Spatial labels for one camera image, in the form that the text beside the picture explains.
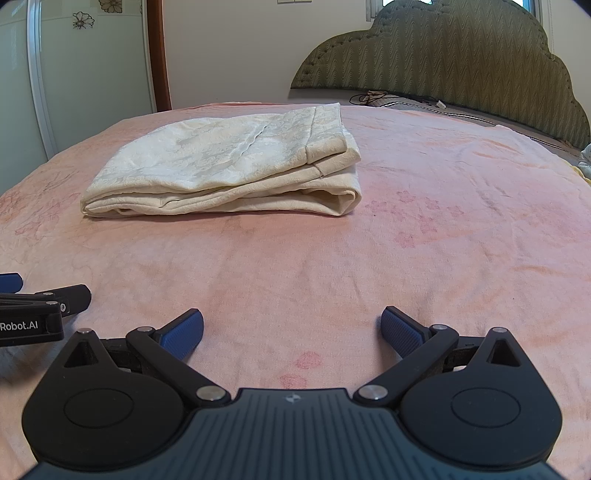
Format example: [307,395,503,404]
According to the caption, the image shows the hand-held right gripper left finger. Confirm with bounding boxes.
[64,308,232,408]

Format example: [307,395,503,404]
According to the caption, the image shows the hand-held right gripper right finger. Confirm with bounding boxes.
[353,305,530,407]

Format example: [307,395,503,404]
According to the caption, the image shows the cream white towel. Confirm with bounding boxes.
[81,102,363,219]

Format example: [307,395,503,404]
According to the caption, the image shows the pink blanket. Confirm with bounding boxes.
[0,102,591,418]

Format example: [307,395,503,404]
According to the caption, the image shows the white flower-print wardrobe door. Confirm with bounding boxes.
[0,0,156,197]

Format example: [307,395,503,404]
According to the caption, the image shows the green padded headboard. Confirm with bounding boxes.
[291,0,591,151]

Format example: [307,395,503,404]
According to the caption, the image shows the black cable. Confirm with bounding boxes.
[349,90,394,107]

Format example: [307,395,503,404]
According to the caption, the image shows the brown wooden door frame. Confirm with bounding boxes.
[146,0,173,112]

